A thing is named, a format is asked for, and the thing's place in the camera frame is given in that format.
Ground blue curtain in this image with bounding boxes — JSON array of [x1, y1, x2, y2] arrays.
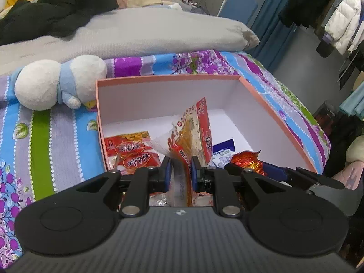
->
[[250, 0, 296, 73]]

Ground red label snack packets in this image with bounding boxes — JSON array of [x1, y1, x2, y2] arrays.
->
[[104, 131, 161, 176]]

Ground black clothing pile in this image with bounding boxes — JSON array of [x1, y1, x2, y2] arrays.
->
[[1, 0, 118, 46]]

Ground red snack packet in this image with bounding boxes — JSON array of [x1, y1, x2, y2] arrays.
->
[[168, 97, 213, 206]]

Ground white puffer jacket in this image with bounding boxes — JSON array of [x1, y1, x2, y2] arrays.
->
[[324, 0, 363, 55]]

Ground red orange foil packet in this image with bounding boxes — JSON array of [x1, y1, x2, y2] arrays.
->
[[231, 150, 267, 176]]

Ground grey duvet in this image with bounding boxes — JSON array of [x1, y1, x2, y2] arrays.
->
[[1, 8, 259, 75]]

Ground colourful floral bedsheet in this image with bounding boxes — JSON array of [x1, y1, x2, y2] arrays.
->
[[1, 49, 331, 268]]

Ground blue snack packet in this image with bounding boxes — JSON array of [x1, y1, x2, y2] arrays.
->
[[210, 139, 235, 168]]

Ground white blue plush toy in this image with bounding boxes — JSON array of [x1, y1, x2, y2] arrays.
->
[[10, 55, 107, 111]]

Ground pink cardboard box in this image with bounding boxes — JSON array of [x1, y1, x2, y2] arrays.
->
[[96, 75, 322, 173]]

